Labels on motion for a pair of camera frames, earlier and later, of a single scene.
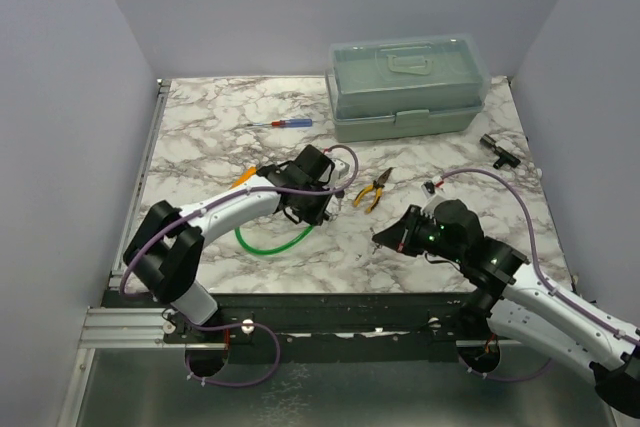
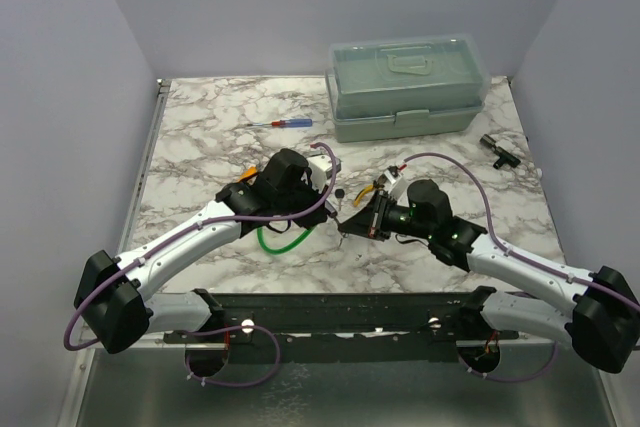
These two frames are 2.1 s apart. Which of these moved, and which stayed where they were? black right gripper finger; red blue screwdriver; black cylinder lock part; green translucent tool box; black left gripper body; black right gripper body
Moved: black right gripper body; black right gripper finger
Stayed: red blue screwdriver; black left gripper body; green translucent tool box; black cylinder lock part
